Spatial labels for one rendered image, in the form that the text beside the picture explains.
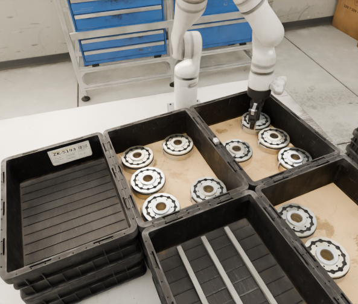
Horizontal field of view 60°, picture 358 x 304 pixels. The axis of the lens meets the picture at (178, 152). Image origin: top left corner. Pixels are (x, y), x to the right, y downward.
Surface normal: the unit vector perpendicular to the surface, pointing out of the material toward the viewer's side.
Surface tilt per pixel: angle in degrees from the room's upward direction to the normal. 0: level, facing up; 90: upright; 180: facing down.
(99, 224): 0
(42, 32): 90
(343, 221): 0
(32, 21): 90
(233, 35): 90
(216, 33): 90
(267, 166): 0
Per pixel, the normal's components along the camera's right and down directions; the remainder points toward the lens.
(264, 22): -0.13, 0.55
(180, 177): -0.04, -0.73
